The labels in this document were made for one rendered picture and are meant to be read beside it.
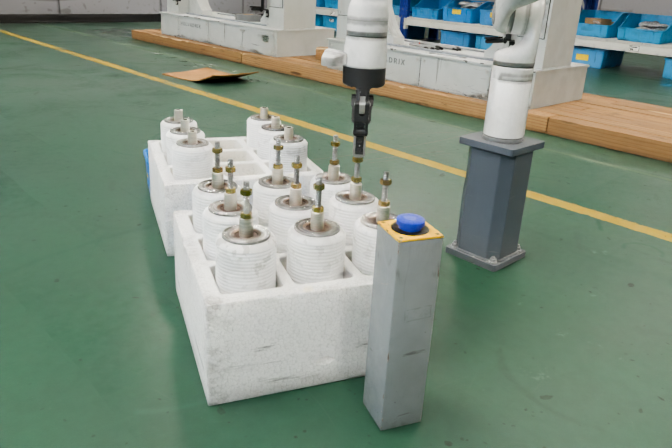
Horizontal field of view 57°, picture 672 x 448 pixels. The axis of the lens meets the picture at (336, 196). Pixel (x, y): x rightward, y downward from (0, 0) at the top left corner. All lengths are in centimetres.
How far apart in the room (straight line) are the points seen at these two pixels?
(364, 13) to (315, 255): 40
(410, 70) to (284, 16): 123
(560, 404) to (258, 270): 54
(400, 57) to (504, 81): 217
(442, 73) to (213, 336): 263
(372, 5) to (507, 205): 64
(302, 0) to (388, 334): 378
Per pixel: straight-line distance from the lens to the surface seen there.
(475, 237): 152
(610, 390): 120
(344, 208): 111
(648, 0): 967
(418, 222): 85
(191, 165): 146
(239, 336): 97
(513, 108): 145
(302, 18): 453
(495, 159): 145
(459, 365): 116
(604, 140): 291
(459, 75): 333
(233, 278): 96
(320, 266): 98
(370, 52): 105
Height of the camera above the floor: 64
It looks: 20 degrees down
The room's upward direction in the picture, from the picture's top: 3 degrees clockwise
